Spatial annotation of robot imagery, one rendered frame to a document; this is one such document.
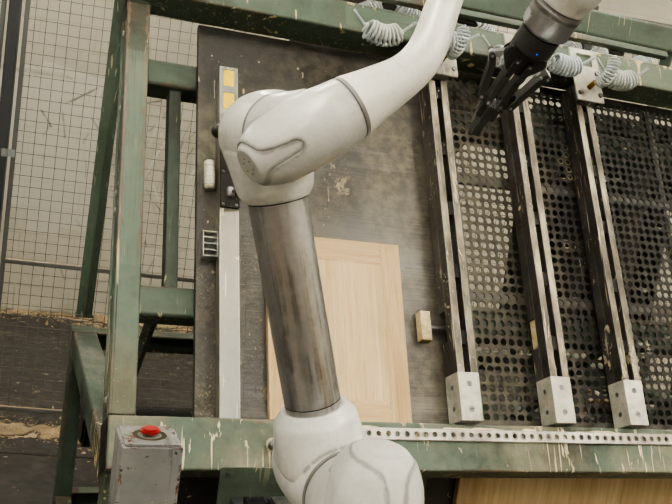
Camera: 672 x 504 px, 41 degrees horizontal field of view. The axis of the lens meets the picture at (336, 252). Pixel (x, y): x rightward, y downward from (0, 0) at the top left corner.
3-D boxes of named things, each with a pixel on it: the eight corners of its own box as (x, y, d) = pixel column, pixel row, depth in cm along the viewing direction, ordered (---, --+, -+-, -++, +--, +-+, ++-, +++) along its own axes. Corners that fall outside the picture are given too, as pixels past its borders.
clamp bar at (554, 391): (535, 427, 237) (589, 409, 216) (486, 52, 281) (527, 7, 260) (567, 428, 240) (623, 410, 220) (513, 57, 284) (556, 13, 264)
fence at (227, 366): (215, 421, 207) (219, 418, 203) (216, 73, 242) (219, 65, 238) (236, 422, 208) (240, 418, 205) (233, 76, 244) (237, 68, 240)
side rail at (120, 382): (101, 424, 203) (108, 414, 194) (121, 23, 244) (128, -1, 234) (128, 424, 205) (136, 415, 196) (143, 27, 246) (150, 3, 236)
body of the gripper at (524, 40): (561, 29, 157) (532, 69, 163) (520, 10, 155) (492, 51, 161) (566, 51, 152) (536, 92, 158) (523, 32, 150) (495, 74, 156)
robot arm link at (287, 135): (343, 68, 126) (309, 71, 138) (235, 128, 121) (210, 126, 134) (381, 149, 130) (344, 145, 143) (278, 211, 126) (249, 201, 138)
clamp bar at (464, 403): (442, 425, 227) (489, 405, 207) (406, 36, 271) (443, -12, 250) (476, 426, 231) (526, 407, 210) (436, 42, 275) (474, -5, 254)
